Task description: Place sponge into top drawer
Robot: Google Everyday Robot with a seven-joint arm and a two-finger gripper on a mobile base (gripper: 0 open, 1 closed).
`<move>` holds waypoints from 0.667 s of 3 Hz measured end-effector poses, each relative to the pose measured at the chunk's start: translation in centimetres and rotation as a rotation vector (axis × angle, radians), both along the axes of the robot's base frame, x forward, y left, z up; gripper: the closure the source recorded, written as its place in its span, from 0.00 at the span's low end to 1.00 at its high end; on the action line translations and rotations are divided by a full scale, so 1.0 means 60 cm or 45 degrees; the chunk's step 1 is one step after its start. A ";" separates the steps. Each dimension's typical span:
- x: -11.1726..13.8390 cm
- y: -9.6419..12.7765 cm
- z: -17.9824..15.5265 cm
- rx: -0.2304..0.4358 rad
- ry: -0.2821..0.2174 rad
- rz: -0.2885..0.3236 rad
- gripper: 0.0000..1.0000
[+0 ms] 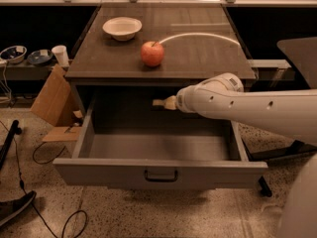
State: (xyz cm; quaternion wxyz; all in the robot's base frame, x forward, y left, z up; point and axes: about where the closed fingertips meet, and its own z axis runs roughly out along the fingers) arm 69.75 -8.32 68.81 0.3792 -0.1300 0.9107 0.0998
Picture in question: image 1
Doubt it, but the blue bowl far left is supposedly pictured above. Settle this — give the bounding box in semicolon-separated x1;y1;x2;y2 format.
0;46;27;64

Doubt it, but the red apple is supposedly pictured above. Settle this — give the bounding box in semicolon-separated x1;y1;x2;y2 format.
141;42;164;67

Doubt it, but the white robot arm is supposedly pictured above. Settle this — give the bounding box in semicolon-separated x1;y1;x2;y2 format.
153;73;317;238

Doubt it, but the open grey top drawer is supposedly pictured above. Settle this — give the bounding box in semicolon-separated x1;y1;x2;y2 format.
53;86;267;190

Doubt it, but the black drawer handle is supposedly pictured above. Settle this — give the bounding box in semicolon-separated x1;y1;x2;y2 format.
144;170;178;183

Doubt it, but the white paper bowl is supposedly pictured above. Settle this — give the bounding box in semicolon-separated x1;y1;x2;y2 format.
102;17;142;42

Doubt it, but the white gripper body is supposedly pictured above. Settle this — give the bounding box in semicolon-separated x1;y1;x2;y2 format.
176;85;196;113

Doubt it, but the grey side shelf left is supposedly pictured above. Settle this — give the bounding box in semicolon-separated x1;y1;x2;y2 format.
0;61;56;81

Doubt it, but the grey drawer cabinet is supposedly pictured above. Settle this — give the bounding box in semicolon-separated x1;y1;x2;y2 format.
66;3;255;112

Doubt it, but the blue bowl beside cup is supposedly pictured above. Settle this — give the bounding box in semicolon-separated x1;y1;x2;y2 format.
27;50;53;66

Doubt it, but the brown cardboard box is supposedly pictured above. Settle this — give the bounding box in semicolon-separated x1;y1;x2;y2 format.
31;64;83;142

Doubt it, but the black shoe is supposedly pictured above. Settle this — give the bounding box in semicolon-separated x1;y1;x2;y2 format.
0;190;37;227

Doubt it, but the white paper cup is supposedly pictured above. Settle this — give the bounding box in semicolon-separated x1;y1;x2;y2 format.
52;45;69;67

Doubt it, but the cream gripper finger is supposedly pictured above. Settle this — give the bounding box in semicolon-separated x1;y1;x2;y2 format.
153;95;177;110

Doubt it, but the black stand leg left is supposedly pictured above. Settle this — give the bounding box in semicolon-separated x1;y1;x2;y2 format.
0;120;22;170

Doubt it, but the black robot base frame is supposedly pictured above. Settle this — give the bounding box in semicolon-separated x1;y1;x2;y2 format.
246;139;317;198

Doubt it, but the black floor cable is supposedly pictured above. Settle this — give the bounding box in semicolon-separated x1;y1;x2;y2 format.
0;119;89;238

